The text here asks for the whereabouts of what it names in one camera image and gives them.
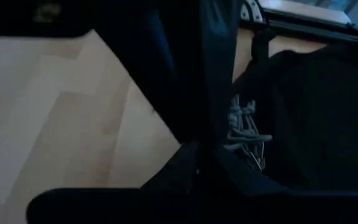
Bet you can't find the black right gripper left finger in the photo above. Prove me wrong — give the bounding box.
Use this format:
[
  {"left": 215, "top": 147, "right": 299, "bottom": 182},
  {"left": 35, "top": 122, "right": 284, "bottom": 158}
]
[{"left": 26, "top": 141, "right": 198, "bottom": 224}]

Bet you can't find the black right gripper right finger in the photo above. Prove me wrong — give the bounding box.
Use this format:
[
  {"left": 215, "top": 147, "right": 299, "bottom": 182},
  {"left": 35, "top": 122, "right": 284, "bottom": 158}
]
[{"left": 213, "top": 146, "right": 358, "bottom": 224}]

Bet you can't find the black backpack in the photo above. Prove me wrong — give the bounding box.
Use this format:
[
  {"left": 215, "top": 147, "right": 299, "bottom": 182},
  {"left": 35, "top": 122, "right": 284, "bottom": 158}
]
[{"left": 0, "top": 0, "right": 358, "bottom": 194}]

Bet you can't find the black table frame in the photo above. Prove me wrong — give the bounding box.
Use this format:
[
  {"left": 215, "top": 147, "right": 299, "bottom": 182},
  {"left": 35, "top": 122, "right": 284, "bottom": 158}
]
[{"left": 239, "top": 7, "right": 358, "bottom": 44}]

